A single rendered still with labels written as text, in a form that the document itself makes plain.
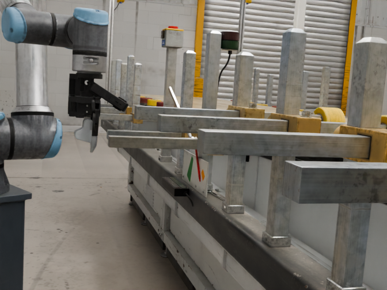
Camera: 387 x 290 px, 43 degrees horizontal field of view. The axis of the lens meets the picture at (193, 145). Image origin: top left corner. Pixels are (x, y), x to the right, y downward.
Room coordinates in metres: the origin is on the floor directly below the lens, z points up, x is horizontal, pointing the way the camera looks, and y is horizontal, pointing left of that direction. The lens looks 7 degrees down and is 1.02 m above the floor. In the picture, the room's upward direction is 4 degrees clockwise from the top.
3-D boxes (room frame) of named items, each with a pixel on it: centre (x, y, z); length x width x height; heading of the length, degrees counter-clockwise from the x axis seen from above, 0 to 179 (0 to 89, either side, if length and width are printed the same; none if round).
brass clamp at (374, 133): (0.73, -0.26, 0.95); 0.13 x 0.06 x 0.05; 17
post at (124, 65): (3.15, 0.47, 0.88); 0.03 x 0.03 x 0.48; 17
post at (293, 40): (0.99, -0.18, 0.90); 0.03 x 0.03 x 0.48; 17
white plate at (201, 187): (1.49, -0.01, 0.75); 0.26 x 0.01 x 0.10; 17
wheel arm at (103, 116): (2.61, 0.36, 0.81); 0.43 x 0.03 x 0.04; 107
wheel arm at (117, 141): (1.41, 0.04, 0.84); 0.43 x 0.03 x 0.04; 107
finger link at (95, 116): (1.31, 0.27, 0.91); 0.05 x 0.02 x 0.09; 17
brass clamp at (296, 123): (0.97, -0.19, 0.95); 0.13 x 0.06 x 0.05; 17
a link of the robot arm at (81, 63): (1.33, 0.29, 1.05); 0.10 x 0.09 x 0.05; 17
